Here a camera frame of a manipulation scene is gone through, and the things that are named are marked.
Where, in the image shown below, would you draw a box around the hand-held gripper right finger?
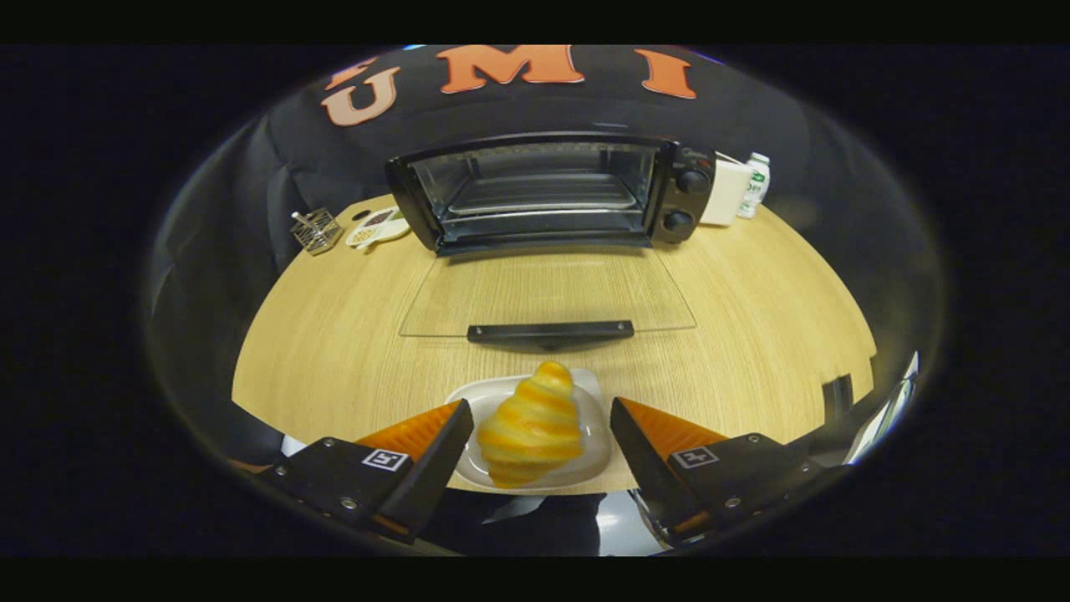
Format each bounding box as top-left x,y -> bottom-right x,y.
609,396 -> 828,544

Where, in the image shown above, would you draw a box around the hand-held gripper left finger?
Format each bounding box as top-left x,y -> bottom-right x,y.
266,399 -> 476,546

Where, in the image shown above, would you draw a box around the yellow croissant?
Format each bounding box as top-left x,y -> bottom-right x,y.
476,360 -> 585,490

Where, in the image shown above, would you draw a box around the black toaster oven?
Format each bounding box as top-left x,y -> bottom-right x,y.
384,131 -> 718,353

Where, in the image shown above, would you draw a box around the white slot toaster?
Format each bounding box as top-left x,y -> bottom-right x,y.
700,153 -> 754,227

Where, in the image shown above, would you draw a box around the white plate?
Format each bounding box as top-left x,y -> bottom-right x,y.
446,368 -> 614,495

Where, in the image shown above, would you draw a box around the small white dish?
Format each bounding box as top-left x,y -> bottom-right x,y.
345,207 -> 412,251

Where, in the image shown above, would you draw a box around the white bottle green label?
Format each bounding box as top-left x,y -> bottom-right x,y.
736,151 -> 772,221

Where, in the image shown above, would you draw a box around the small metal wire basket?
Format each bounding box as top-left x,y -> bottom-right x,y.
290,207 -> 344,256

